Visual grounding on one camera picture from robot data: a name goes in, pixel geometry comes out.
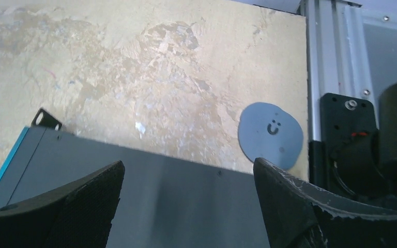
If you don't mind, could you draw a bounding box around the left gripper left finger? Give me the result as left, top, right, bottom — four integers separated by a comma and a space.
0, 161, 125, 247

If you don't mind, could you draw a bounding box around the dark rectangular board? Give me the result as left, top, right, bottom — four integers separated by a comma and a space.
0, 126, 269, 247

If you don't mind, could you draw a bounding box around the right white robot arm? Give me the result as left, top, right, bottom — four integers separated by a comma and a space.
333, 83, 397, 211

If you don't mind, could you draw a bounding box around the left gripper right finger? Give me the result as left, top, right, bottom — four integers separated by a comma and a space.
253, 158, 397, 247

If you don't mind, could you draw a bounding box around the blue grey coaster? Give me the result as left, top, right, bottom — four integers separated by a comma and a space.
238, 102, 304, 171

